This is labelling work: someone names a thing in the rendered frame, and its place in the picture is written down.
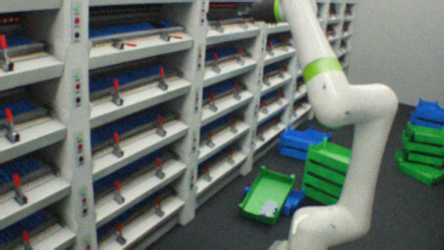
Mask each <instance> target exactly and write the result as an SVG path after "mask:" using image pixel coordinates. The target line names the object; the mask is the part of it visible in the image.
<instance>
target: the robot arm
mask: <svg viewBox="0 0 444 250"><path fill-rule="evenodd" d="M316 15H317V4H316V3H315V1H314V0H263V1H262V2H259V3H255V2H254V3H253V4H252V5H251V7H246V8H243V9H237V10H234V11H222V10H220V11H218V12H206V20H212V19H222V18H227V19H230V17H232V18H234V17H237V18H252V19H253V21H254V22H256V23H259V22H264V23H265V24H271V26H272V25H273V24H274V23H288V25H289V28H290V30H291V34H292V37H293V39H294V43H295V45H296V48H297V54H298V59H299V62H300V66H301V70H302V73H303V77H304V86H305V88H306V91H307V94H308V97H309V99H310V105H311V107H312V109H313V112H314V116H315V117H316V118H317V119H318V120H319V121H320V122H321V123H322V124H323V125H325V126H327V127H330V128H335V127H342V126H346V125H350V124H356V125H355V133H354V139H353V144H352V150H351V154H350V159H349V167H348V173H347V176H346V179H345V182H344V185H343V191H342V192H341V195H340V198H339V200H338V203H337V204H336V205H334V206H328V207H303V208H299V209H298V210H297V211H296V212H295V213H294V215H293V217H292V222H291V230H290V234H289V239H288V243H287V247H286V250H327V249H328V248H329V247H334V246H337V245H341V244H343V243H346V242H350V241H352V240H358V239H361V238H362V237H364V236H365V235H366V234H367V232H368V231H369V227H370V220H371V215H372V208H373V201H374V195H375V185H376V182H377V177H378V174H379V169H380V164H381V160H382V155H383V152H384V149H385V147H386V140H387V139H388V136H389V132H390V128H391V126H392V123H393V121H394V118H395V114H396V112H397V99H396V96H395V93H394V92H393V91H392V89H391V88H389V87H388V86H384V85H381V84H375V83H372V84H367V85H349V84H348V79H347V78H346V76H345V74H344V72H343V70H342V68H341V66H340V63H339V62H338V60H337V58H336V55H335V54H334V52H333V51H332V49H331V47H330V44H329V43H328V41H327V39H326V38H325V36H324V34H323V32H322V30H321V28H320V25H319V22H318V21H317V17H316Z"/></svg>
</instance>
